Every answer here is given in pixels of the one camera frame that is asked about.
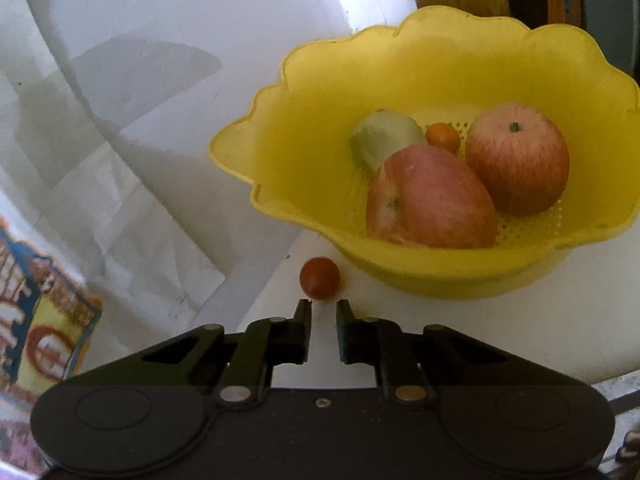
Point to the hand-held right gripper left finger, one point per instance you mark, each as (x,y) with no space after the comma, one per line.
(305,332)

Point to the grey cabinet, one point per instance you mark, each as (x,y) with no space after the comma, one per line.
(612,10)

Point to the red cherry tomato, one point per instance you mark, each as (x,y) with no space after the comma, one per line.
(320,277)

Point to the red apple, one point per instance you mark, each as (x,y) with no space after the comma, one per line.
(430,205)
(517,160)

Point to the yellow plastic colander bowl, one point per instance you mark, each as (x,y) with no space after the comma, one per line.
(310,170)

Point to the brown kiwi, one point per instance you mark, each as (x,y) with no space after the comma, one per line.
(385,140)

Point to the small orange kumquat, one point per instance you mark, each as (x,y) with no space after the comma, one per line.
(442,136)

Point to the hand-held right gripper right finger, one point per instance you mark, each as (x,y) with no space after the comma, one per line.
(344,332)

